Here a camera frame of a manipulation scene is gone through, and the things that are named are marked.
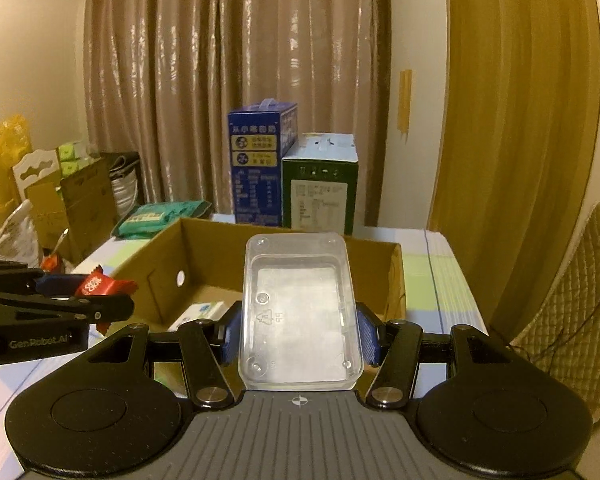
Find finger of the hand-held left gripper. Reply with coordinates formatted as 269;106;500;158
0;289;134;332
0;258;139;297

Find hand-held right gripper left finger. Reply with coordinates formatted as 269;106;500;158
80;301;244;408

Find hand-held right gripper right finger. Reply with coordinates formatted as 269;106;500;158
354;301;523;409

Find red candy packet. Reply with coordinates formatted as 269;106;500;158
75;265;118;333

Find white medicine box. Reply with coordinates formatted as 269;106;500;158
169;301;230;333

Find clear plastic container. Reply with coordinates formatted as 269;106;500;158
237;231;365;391

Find large cardboard box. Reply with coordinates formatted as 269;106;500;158
107;217;407;333

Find crumpled white plastic bag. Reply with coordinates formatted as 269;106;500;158
0;199;41;268

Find brown corrugated carton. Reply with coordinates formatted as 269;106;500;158
27;160;118;261

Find green wet wipes pack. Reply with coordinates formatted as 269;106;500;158
117;200;213;238

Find white carved chair back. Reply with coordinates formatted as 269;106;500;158
12;149;63;196

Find green tissue packs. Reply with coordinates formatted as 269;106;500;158
55;141;93;176

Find yellow plastic bag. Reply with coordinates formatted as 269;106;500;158
0;115;33;221

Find green milk carton box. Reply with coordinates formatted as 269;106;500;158
281;132;360;236

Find blue milk carton box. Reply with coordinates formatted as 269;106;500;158
227;99;299;227

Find quilted beige chair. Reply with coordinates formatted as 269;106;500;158
510;200;600;423

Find brown shiny curtain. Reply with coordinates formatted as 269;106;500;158
82;0;393;228

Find yellow tape strip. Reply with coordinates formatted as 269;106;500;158
397;69;414;144

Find golden yellow curtain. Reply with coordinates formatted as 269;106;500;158
427;0;600;341

